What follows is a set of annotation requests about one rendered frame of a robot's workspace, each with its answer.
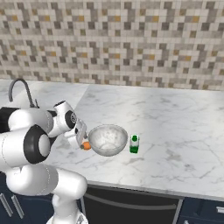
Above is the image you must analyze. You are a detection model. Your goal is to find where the dark blue cupboard door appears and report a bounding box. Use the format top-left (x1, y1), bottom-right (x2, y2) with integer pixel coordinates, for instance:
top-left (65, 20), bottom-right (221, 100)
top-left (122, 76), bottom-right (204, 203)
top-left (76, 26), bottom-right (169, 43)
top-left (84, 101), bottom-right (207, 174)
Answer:
top-left (0, 171), bottom-right (57, 224)

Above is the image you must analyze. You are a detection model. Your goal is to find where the orange-brown egg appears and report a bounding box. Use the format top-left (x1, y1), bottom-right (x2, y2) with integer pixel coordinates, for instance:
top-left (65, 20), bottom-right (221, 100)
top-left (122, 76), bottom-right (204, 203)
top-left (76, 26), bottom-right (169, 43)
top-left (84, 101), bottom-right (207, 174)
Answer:
top-left (81, 141), bottom-right (93, 151)

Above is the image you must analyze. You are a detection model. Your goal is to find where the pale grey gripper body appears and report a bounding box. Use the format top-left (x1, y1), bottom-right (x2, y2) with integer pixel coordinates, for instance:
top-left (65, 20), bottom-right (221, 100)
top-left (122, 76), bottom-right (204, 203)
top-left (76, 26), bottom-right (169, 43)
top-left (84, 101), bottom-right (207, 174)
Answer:
top-left (64, 119), bottom-right (88, 149)

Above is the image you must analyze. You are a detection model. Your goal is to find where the dark grey curved tap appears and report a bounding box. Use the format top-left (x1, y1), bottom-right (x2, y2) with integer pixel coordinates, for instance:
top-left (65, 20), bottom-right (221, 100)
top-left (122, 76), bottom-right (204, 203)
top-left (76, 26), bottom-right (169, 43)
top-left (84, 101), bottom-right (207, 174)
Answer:
top-left (8, 78), bottom-right (40, 109)

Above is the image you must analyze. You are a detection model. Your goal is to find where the grey cupboard handle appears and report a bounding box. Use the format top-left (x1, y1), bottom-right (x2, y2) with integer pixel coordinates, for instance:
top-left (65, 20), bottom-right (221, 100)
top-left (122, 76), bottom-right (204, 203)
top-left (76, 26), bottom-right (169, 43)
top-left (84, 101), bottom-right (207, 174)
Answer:
top-left (10, 194), bottom-right (25, 220)
top-left (0, 192), bottom-right (13, 219)

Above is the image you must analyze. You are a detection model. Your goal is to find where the clear glass bowl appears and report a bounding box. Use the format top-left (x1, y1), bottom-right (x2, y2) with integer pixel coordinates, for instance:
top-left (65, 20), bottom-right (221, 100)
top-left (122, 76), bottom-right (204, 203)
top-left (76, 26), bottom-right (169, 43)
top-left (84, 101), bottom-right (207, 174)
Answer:
top-left (87, 123), bottom-right (130, 158)

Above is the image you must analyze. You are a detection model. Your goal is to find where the grey dishwasher handle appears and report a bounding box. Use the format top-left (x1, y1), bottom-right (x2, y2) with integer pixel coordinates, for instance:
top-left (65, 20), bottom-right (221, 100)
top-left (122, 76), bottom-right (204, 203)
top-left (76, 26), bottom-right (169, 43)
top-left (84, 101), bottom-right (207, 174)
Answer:
top-left (83, 193), bottom-right (179, 212)

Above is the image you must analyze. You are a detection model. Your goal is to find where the black dishwasher door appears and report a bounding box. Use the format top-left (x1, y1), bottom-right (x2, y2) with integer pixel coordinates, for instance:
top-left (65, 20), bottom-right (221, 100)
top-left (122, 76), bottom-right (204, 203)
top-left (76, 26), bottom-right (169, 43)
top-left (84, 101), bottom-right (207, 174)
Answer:
top-left (81, 185), bottom-right (184, 224)

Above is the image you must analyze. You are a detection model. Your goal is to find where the green and white milk carton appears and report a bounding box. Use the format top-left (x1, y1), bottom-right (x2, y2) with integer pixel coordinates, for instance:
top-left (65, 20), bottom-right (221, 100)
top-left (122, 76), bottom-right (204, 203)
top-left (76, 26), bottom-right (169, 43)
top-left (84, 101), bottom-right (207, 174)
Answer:
top-left (129, 134), bottom-right (141, 155)

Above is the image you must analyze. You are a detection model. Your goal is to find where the dark blue drawer front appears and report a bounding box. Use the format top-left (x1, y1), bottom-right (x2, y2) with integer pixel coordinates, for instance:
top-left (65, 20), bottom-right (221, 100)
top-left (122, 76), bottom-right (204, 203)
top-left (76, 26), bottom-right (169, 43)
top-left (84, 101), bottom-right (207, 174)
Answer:
top-left (177, 197), bottom-right (224, 224)

